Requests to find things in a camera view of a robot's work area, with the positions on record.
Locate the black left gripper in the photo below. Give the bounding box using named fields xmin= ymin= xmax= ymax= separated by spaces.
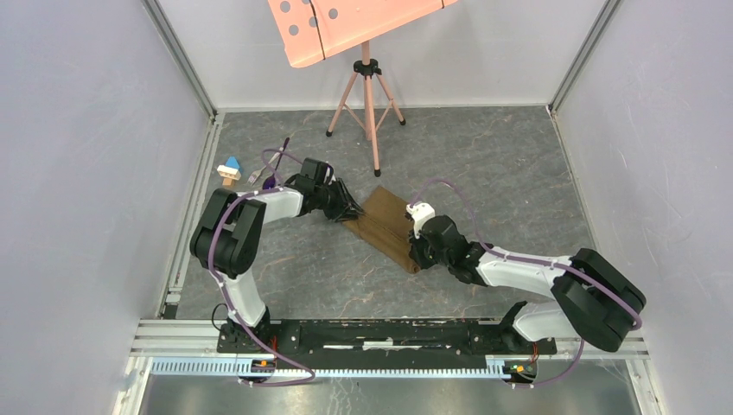
xmin=314 ymin=177 xmax=364 ymax=223

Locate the brown cloth napkin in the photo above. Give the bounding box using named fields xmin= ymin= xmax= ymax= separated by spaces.
xmin=343 ymin=186 xmax=420 ymax=274

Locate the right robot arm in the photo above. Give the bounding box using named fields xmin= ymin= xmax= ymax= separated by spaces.
xmin=409 ymin=215 xmax=647 ymax=353

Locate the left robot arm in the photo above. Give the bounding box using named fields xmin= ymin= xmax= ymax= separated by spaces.
xmin=189 ymin=158 xmax=364 ymax=353

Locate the purple plastic spoon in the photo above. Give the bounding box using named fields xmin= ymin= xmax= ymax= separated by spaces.
xmin=262 ymin=137 xmax=290 ymax=190

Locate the clear plastic fork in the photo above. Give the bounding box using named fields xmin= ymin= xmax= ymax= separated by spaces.
xmin=247 ymin=153 xmax=280 ymax=186

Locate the blue and wood toy block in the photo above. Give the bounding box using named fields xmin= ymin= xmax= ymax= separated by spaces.
xmin=216 ymin=156 xmax=241 ymax=188

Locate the pink music stand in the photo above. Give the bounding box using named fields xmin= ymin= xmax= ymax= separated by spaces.
xmin=267 ymin=0 xmax=453 ymax=177

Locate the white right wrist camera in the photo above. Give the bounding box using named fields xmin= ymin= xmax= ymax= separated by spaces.
xmin=406 ymin=202 xmax=436 ymax=239

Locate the white toothed cable strip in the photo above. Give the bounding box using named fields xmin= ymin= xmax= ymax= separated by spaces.
xmin=150 ymin=357 xmax=529 ymax=380

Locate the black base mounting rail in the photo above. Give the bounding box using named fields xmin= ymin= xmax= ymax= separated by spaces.
xmin=216 ymin=318 xmax=558 ymax=371

